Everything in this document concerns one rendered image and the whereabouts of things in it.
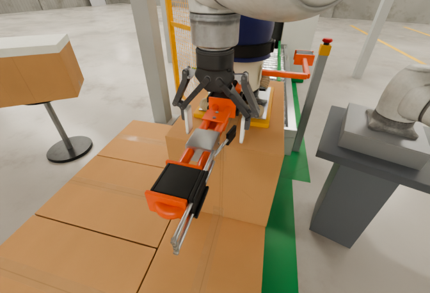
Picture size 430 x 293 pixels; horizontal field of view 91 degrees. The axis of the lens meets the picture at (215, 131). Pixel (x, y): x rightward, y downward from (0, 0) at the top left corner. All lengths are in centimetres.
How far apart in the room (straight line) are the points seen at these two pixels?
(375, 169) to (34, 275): 135
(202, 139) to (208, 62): 17
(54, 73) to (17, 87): 27
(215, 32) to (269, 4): 17
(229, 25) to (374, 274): 160
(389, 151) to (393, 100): 21
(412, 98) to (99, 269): 133
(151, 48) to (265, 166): 175
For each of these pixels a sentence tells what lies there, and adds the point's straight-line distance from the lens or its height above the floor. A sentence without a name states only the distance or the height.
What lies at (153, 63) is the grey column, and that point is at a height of 72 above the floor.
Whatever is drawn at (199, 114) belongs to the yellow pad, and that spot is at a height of 96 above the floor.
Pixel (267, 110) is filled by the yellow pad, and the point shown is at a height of 96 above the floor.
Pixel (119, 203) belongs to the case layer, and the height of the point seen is 54.
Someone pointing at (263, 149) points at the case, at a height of 95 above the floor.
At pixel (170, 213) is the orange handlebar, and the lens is 36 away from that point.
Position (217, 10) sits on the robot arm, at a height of 134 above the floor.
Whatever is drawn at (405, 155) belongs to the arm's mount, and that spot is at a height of 80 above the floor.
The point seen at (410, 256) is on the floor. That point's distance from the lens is 193.
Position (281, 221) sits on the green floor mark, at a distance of 168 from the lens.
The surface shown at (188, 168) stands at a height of 110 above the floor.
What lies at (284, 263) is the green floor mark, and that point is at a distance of 155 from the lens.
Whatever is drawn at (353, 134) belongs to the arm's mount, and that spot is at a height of 83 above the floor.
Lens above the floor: 138
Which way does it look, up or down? 36 degrees down
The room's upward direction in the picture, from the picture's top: straight up
